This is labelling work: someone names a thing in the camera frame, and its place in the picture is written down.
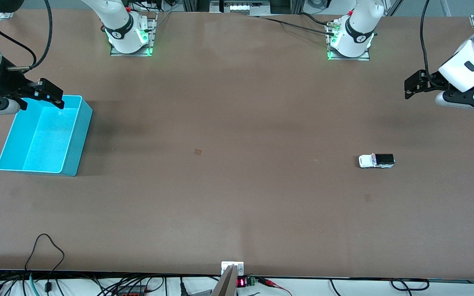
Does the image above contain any white jeep toy black bed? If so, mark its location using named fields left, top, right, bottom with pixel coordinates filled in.
left=358, top=153, right=396, bottom=169

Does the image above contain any turquoise plastic bin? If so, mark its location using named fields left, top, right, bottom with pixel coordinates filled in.
left=0, top=95, right=93, bottom=177

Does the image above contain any silver device with lights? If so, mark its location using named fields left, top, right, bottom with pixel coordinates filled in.
left=209, top=0, right=271, bottom=16

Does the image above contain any black power strip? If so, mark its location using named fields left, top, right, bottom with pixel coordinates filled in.
left=116, top=285, right=149, bottom=296

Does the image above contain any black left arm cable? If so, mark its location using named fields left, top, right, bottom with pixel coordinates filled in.
left=420, top=0, right=448, bottom=89

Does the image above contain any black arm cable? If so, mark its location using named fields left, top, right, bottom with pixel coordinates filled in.
left=420, top=0, right=448, bottom=89
left=0, top=0, right=53, bottom=71

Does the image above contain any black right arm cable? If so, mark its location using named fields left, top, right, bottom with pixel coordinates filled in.
left=0, top=0, right=53, bottom=71

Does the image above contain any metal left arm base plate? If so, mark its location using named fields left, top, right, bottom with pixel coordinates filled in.
left=326, top=21, right=372, bottom=62

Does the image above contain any short black table cable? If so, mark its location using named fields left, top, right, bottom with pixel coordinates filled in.
left=298, top=12, right=333, bottom=27

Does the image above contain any long black table cable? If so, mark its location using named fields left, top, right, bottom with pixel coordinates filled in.
left=257, top=16, right=336, bottom=36

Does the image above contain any black looped cable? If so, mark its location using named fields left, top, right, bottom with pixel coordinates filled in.
left=24, top=233, right=65, bottom=293

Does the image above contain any black coiled cable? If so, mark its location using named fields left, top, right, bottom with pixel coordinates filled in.
left=390, top=278, right=430, bottom=292

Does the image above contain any red clip wire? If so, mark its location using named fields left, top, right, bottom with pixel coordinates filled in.
left=257, top=277, right=293, bottom=296

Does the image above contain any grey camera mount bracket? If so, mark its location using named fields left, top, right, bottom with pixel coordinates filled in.
left=211, top=261, right=245, bottom=296

